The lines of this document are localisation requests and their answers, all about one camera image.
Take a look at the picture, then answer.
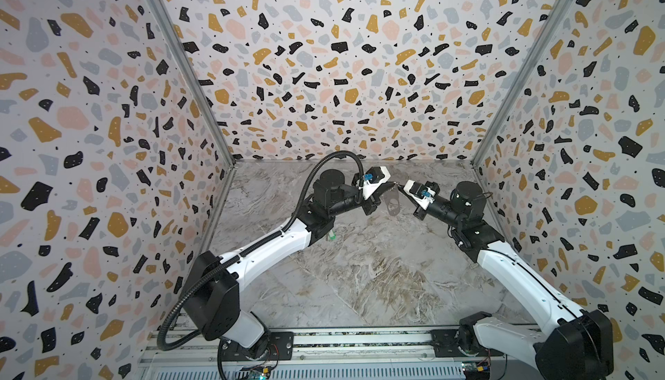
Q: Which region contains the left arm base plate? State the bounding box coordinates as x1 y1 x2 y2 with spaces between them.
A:
218 332 294 364

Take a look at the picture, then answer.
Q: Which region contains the electronics board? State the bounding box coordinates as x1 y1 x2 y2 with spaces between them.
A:
243 366 272 380
462 362 491 380

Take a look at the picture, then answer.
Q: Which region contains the aluminium mounting rail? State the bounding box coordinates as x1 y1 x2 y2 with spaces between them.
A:
130 326 540 379

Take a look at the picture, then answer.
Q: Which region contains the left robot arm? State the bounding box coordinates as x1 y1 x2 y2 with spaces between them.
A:
183 166 394 349

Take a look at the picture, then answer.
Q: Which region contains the corner aluminium profile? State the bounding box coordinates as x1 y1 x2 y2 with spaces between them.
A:
146 0 235 168
471 0 575 171

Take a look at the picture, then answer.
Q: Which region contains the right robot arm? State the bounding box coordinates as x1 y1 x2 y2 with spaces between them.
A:
399 180 615 379

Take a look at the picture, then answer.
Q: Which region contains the translucent keyring tag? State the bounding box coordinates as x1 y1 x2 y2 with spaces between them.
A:
384 191 401 216

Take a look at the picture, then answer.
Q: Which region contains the left corner aluminium profile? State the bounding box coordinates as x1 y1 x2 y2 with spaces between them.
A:
146 0 235 168

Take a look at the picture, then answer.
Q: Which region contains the right corner aluminium profile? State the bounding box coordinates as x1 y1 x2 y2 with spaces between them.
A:
471 0 575 171

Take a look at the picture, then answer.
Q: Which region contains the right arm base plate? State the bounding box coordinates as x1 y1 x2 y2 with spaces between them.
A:
431 327 504 357

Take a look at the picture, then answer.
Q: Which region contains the right electronics board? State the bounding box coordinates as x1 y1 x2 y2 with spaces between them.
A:
462 362 491 380

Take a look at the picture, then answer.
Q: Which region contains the left electronics board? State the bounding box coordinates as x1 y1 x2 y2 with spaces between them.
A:
243 366 272 380

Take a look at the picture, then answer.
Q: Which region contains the black corrugated cable conduit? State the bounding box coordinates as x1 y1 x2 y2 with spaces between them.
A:
157 150 365 352

